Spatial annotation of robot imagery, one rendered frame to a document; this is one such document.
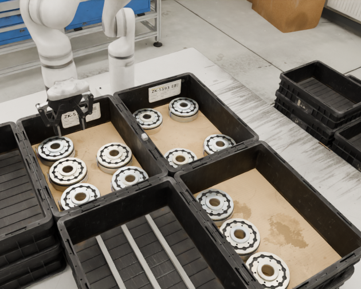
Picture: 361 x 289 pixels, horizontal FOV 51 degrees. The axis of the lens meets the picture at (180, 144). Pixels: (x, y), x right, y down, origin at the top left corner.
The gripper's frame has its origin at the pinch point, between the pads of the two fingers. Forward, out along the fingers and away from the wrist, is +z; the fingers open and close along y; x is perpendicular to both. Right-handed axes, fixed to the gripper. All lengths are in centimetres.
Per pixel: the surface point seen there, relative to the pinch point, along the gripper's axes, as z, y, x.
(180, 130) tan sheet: 17.8, -35.5, -3.8
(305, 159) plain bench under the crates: 31, -76, 18
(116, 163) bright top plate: 15.0, -10.0, 3.3
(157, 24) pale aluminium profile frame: 80, -127, -194
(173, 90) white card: 12.5, -41.2, -18.3
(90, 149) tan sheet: 17.8, -6.3, -8.8
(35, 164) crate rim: 7.8, 10.6, 0.9
